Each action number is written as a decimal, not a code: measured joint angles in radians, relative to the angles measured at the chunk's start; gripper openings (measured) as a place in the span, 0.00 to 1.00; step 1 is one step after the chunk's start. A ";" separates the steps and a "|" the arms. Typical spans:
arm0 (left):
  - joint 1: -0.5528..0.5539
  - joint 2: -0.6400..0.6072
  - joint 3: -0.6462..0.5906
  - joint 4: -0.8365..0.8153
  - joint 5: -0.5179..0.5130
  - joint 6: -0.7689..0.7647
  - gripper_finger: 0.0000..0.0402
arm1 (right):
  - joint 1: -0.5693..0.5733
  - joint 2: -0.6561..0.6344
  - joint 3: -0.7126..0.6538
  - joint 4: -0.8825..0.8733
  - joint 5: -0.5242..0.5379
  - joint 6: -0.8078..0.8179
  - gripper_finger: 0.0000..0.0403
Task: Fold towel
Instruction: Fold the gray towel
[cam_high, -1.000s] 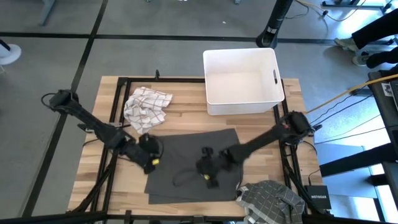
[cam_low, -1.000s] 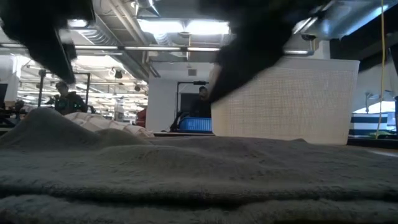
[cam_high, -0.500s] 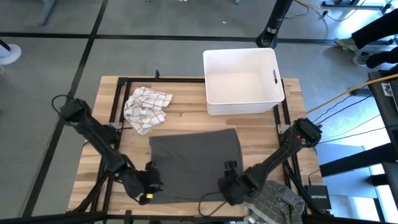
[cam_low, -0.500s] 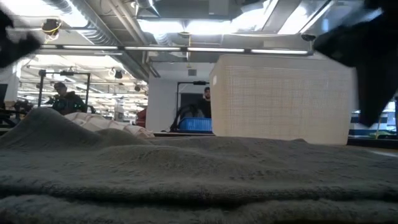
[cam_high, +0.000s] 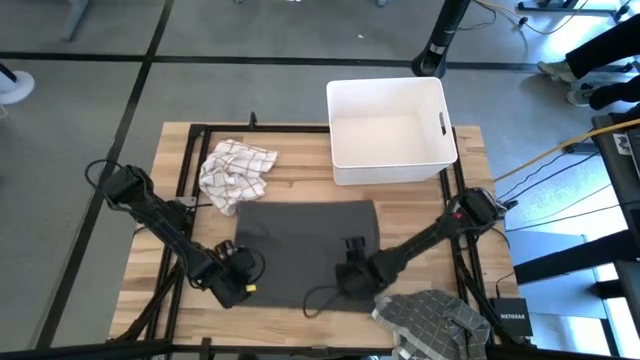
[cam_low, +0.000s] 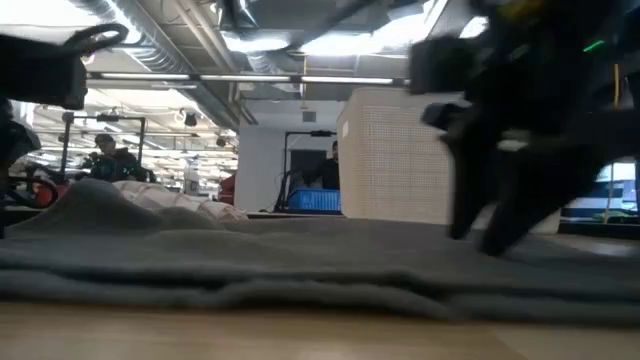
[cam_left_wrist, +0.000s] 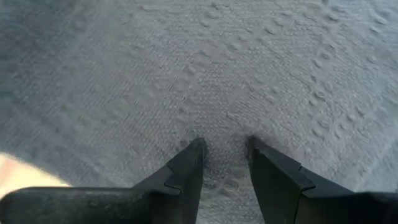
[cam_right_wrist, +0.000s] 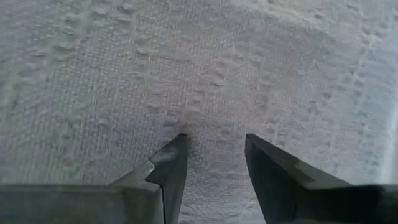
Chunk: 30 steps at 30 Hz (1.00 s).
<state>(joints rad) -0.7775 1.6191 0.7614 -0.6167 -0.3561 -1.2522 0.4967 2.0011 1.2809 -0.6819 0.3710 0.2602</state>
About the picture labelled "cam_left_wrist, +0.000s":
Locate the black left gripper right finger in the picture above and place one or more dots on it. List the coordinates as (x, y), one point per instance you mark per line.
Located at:
(295, 199)

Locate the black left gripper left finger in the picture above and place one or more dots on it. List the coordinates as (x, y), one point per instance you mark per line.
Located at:
(93, 205)

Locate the grey terry towel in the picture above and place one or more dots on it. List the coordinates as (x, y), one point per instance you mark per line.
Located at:
(199, 62)

